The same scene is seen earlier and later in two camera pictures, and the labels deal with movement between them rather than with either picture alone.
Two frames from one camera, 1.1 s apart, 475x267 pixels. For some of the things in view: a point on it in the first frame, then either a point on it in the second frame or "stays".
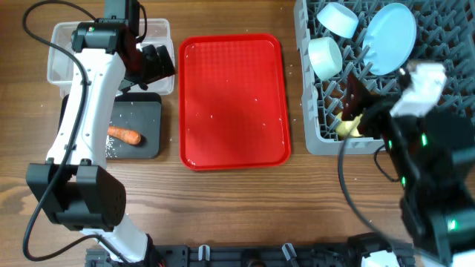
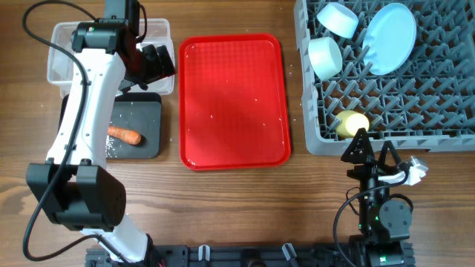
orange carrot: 128,136 stays
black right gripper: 371,116 -> 366,171
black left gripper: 156,70 stays
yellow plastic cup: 348,128 stays
